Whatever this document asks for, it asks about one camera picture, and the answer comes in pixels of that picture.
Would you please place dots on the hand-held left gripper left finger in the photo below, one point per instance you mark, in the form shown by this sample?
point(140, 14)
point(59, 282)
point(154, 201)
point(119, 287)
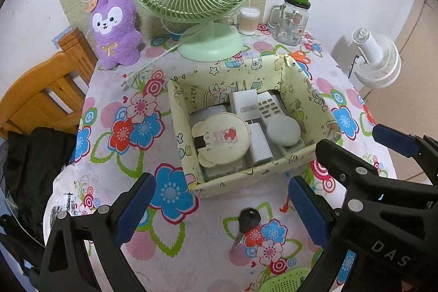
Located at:
point(135, 206)

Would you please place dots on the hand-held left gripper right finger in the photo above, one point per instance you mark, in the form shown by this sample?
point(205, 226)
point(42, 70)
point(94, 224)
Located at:
point(309, 211)

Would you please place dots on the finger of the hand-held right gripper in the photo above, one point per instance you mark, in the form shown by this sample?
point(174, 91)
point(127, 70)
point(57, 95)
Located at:
point(395, 139)
point(333, 158)

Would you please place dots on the white round case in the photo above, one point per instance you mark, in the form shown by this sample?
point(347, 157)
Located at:
point(283, 131)

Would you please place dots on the black key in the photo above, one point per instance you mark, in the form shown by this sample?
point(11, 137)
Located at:
point(249, 220)

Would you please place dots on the white plug charger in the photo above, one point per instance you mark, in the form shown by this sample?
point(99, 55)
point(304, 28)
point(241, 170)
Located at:
point(260, 145)

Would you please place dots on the white square charger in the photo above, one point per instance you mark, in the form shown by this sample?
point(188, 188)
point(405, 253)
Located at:
point(244, 100)

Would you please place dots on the beige cartoon round mirror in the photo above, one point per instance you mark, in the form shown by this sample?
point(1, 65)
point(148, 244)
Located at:
point(219, 127)

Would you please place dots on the cartoon print storage box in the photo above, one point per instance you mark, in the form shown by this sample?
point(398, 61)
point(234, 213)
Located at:
point(191, 97)

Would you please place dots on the floral tablecloth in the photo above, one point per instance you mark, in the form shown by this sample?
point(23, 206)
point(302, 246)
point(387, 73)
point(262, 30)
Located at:
point(171, 261)

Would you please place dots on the green perforated plastic object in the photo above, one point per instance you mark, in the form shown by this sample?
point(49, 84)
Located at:
point(285, 280)

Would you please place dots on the small white fan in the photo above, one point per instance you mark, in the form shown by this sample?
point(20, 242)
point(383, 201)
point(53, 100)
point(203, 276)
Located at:
point(379, 66)

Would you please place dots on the white tower print bag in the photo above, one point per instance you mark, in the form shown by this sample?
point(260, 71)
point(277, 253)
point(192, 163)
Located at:
point(60, 210)

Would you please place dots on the white remote control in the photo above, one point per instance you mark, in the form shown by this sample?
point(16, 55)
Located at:
point(268, 107)

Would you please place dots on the black clothing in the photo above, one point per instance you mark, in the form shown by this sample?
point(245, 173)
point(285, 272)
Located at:
point(34, 169)

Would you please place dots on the glass mug with green lid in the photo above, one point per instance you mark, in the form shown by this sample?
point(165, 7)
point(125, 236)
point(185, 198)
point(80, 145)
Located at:
point(291, 28)

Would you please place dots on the wooden chair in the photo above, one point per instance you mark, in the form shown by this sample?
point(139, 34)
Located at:
point(30, 100)

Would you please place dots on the cotton swab container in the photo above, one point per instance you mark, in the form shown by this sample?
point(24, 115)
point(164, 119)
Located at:
point(249, 23)

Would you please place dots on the purple plush toy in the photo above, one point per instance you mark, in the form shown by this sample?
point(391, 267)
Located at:
point(114, 45)

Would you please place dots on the blue item behind chair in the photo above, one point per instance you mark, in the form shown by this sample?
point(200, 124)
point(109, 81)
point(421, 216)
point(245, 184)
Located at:
point(60, 35)

